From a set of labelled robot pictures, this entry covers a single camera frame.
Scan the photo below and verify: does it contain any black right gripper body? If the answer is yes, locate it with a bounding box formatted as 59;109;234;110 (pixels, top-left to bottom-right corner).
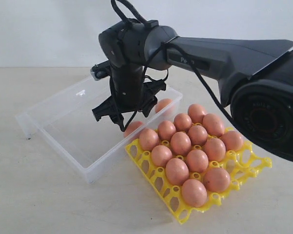
108;65;167;115

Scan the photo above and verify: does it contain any brown egg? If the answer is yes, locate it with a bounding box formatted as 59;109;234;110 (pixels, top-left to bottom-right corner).
155;98;172;113
139;128;159;151
203;138;226;162
188;125;208;146
186;149;209;173
220;131;244;151
165;158;189;186
203;168;230;193
157;120;176;141
123;121;144;138
181;179;207;208
173;113;192;132
188;103;207;123
151;145;173;167
170;132;192;156
202;113;225;137

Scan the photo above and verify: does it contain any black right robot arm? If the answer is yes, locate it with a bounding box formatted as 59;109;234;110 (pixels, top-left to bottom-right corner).
91;19;293;162

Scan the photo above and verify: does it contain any clear plastic bin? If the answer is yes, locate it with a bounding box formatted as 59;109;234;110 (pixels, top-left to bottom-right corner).
14;73;183;184

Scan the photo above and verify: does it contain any yellow plastic egg tray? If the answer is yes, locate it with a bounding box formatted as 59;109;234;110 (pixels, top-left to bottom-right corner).
126;128;272;223

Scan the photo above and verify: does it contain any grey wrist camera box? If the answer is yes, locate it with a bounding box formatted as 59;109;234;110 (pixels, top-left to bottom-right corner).
90;60;111;81

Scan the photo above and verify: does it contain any black cable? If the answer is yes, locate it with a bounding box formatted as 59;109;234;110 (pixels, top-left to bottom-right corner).
108;0;235;132

